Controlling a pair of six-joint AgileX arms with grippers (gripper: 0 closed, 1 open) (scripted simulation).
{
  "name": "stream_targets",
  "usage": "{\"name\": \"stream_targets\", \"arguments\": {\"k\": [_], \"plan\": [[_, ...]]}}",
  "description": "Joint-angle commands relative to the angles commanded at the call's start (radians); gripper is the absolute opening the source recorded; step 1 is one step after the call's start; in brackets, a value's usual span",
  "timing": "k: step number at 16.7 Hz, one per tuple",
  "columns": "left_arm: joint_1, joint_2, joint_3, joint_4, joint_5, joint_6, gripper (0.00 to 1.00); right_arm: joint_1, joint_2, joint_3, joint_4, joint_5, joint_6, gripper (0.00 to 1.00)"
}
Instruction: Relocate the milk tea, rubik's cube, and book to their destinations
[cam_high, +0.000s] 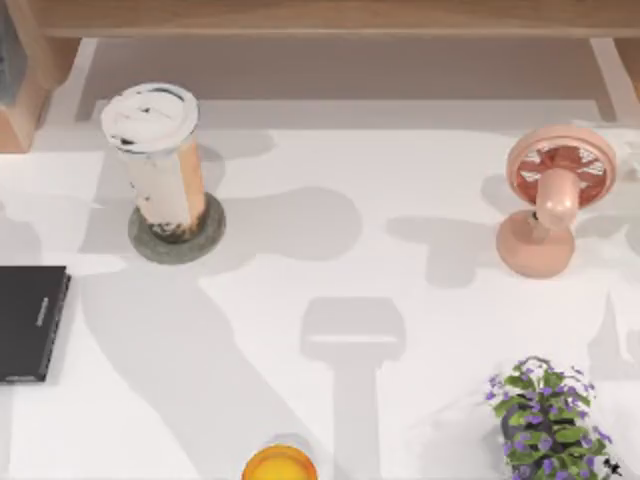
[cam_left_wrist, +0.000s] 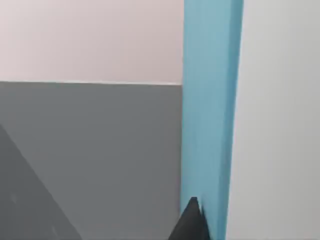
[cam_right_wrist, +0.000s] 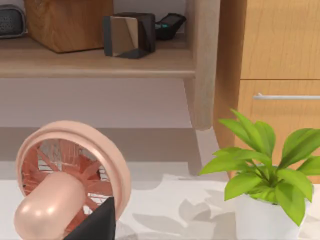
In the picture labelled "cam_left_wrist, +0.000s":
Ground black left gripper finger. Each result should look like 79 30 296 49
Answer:
167 196 210 240

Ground light blue book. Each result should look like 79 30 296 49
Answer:
179 0 245 240

